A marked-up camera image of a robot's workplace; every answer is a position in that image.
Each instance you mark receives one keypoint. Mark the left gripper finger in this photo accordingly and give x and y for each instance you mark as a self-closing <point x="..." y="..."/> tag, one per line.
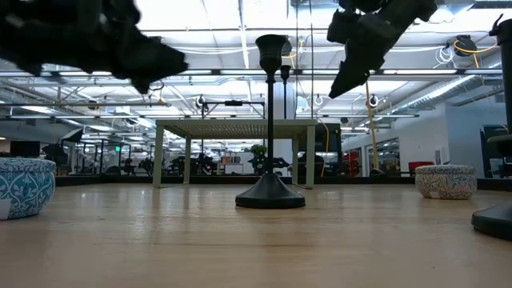
<point x="142" y="87"/>
<point x="152" y="60"/>

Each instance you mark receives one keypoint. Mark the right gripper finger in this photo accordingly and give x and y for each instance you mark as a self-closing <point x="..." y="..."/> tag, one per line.
<point x="344" y="28"/>
<point x="360" y="60"/>

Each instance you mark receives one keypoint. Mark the black tall candlestick holder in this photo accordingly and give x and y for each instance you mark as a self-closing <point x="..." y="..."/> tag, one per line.
<point x="285" y="72"/>
<point x="270" y="194"/>
<point x="507" y="80"/>

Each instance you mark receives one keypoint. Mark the cream paisley candle tin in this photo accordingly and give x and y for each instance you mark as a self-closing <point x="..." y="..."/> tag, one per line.
<point x="446" y="182"/>

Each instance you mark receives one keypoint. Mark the blue floral candle tin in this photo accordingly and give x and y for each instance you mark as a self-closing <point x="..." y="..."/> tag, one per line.
<point x="28" y="188"/>

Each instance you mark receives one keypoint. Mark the red chair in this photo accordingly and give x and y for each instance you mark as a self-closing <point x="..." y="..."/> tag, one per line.
<point x="420" y="165"/>

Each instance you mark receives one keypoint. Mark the small green background plant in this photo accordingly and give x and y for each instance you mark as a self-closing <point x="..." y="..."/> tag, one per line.
<point x="258" y="150"/>

